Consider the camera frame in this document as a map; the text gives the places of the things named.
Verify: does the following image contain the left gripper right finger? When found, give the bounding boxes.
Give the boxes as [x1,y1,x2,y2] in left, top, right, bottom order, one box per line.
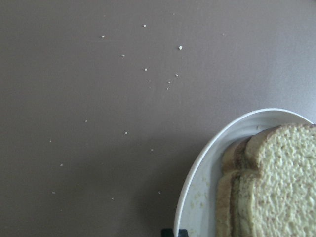
[178,229,188,237]

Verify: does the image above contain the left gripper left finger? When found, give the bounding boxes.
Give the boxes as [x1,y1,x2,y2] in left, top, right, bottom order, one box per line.
[161,228,174,237]

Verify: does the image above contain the white round plate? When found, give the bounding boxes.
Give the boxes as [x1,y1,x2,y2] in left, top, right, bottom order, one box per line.
[173,108,311,237]

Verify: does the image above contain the bread slice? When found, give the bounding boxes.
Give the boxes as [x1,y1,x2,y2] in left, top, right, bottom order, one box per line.
[216,137,250,237]
[237,124,316,237]

